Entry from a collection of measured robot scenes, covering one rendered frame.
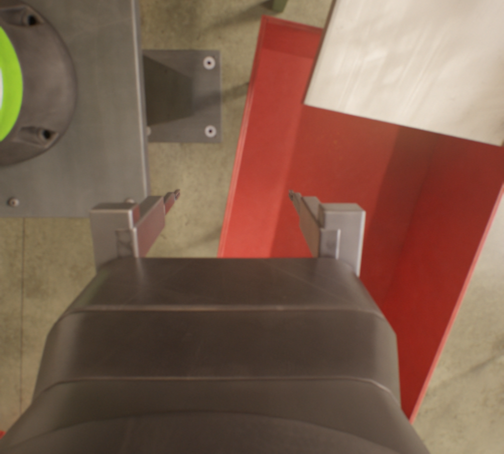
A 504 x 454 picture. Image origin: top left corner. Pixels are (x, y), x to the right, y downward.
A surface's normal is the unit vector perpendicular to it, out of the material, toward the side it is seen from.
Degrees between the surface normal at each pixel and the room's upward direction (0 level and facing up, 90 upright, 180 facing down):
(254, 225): 0
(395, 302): 90
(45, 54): 70
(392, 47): 30
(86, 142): 0
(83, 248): 0
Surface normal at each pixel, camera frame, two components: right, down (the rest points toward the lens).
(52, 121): 0.80, 0.54
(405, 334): -0.98, -0.18
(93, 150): 0.02, 0.26
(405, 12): -0.07, 0.70
